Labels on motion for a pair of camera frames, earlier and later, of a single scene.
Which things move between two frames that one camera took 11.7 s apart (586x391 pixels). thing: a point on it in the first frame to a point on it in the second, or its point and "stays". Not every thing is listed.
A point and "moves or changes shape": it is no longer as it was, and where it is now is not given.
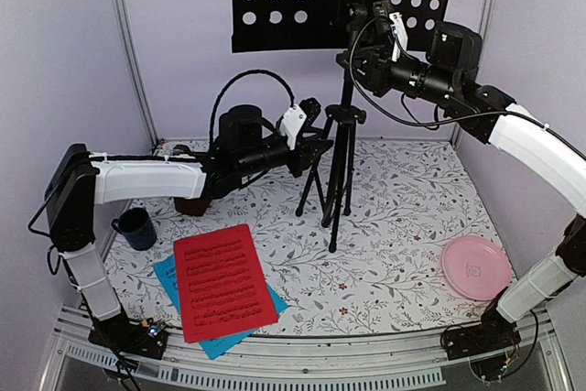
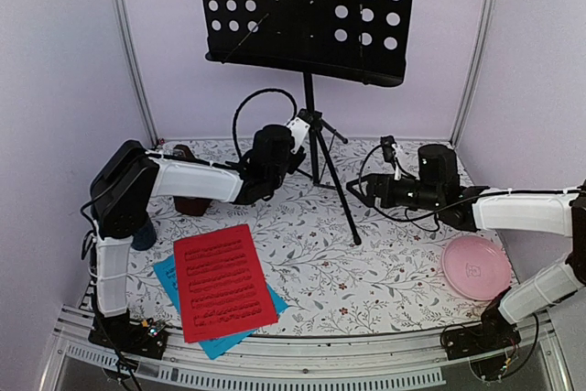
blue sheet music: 167,273 stays
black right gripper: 376,68 to 374,181
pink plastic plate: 475,267 stays
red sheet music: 221,284 stays
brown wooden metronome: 190,206 stays
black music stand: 359,4 moves or changes shape
